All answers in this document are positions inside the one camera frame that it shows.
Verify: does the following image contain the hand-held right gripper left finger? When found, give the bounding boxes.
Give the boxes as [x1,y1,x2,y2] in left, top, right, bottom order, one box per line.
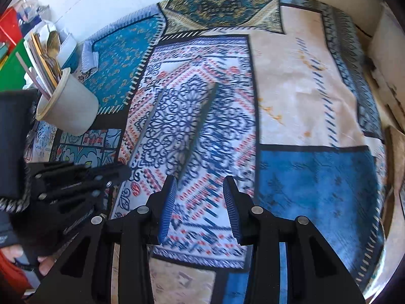
[28,175,178,304]

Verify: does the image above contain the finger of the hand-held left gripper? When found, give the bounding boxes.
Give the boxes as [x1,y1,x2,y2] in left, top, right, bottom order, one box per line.
[30,161,132,184]
[37,180,110,210]

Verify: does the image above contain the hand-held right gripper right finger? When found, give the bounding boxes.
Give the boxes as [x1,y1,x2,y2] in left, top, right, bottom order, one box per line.
[222,176,366,304]

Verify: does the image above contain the white cup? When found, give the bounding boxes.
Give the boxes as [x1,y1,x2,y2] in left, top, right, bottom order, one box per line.
[35,67,100,137]

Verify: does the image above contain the grey metal chopstick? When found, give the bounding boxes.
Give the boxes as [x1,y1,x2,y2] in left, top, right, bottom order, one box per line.
[128,88,165,167]
[177,82,219,181]

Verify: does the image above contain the brown wooden spatula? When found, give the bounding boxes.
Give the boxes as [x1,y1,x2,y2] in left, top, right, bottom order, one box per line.
[32,33,59,86]

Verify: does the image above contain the person's left hand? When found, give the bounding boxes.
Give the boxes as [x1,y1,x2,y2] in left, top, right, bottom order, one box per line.
[0,245,58,276]

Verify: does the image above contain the red clothing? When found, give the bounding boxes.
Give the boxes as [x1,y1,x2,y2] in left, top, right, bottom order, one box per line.
[0,253,42,298]

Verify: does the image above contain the black stitched cloth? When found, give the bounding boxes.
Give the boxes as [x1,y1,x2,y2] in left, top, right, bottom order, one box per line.
[0,89,37,212]

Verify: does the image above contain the blue striped rolled cloth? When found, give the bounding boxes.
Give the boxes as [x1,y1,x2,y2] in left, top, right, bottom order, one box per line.
[80,41,99,72]

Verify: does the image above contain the white bucket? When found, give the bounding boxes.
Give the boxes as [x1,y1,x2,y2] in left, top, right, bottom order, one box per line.
[57,28,79,73]

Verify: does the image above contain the patterned blue table mat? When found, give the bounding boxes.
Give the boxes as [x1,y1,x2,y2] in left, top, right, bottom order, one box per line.
[57,0,388,304]

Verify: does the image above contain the gold spoon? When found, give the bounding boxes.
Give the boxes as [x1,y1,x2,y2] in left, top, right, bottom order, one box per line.
[46,31,62,80]

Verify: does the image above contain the red tin box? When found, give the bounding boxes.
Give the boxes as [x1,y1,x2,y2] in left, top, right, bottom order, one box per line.
[0,8,24,53]

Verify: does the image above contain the blue white plastic bag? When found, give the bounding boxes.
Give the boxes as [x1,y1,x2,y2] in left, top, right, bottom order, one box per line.
[14,0,51,23]

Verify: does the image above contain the cardboard box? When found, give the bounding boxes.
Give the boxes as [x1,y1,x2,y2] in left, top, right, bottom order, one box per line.
[367,3,405,124]

